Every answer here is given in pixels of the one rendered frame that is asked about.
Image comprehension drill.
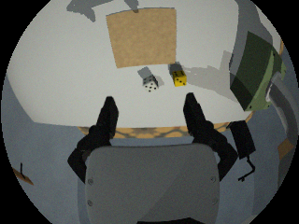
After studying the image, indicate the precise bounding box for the white die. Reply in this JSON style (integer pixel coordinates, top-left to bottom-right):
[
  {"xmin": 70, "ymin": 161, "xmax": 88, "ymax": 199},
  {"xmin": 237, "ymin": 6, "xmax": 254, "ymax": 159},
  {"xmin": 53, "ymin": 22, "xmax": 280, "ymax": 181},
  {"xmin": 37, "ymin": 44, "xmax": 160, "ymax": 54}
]
[{"xmin": 143, "ymin": 75, "xmax": 159, "ymax": 93}]

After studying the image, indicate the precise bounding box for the tan flat mat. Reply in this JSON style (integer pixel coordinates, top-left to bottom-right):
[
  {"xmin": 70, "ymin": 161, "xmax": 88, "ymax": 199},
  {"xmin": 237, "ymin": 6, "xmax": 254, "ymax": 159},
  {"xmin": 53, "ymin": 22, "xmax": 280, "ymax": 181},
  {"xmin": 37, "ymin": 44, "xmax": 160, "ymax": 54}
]
[{"xmin": 107, "ymin": 8, "xmax": 176, "ymax": 68}]

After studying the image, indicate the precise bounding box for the yellow die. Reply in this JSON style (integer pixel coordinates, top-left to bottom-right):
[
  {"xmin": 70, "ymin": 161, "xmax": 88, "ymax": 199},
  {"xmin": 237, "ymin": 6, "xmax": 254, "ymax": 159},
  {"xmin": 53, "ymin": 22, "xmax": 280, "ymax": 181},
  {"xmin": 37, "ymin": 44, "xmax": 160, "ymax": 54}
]
[{"xmin": 172, "ymin": 70, "xmax": 187, "ymax": 87}]

